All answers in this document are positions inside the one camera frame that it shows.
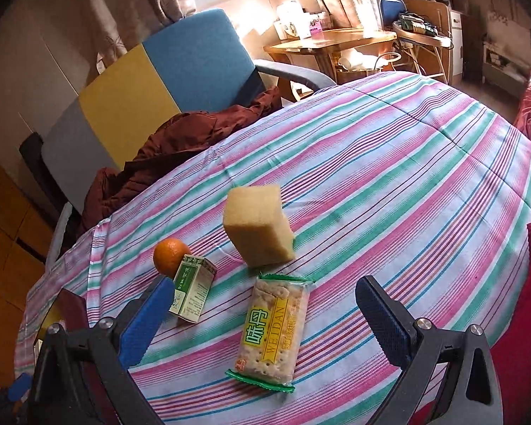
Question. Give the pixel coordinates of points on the brown padded jacket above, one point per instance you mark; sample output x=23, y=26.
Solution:
x=190, y=137

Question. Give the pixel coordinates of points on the grey yellow blue armchair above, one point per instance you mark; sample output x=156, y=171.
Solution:
x=194, y=53

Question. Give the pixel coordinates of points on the blue folding chair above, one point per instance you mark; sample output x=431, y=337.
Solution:
x=391, y=9

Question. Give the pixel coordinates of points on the green and white carton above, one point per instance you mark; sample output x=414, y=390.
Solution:
x=192, y=287

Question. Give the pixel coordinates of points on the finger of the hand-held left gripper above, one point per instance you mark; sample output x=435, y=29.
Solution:
x=20, y=386

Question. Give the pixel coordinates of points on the basket with white items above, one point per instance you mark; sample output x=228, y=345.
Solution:
x=358, y=61

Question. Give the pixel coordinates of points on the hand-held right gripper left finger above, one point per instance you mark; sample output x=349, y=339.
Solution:
x=144, y=318

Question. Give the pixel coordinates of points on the tall yellow sponge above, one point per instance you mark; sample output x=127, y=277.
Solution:
x=256, y=225

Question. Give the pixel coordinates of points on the pink small box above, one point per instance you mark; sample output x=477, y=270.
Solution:
x=319, y=24

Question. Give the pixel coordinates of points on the metal-legged folding table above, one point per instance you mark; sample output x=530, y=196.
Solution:
x=425, y=40

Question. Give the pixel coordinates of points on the white panelled wardrobe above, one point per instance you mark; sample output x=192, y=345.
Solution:
x=35, y=66

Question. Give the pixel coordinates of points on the orange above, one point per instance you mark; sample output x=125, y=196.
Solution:
x=168, y=254

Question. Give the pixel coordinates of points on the cracker packet with green ends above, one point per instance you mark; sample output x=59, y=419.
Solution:
x=270, y=332

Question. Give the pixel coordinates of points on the cardboard sheet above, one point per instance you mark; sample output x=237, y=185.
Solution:
x=429, y=6

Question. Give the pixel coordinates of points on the wooden side table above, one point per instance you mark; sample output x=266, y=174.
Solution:
x=336, y=40

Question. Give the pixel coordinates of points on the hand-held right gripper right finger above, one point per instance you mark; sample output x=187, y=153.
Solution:
x=382, y=318

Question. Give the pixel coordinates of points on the white packaging box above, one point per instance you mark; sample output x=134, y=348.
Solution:
x=292, y=20

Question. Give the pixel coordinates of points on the red cloth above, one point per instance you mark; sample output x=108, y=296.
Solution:
x=526, y=318

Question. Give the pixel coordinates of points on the low white cabinet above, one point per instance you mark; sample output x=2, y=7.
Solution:
x=504, y=64

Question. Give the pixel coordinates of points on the brown box with gold lining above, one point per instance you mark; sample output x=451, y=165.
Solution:
x=73, y=314

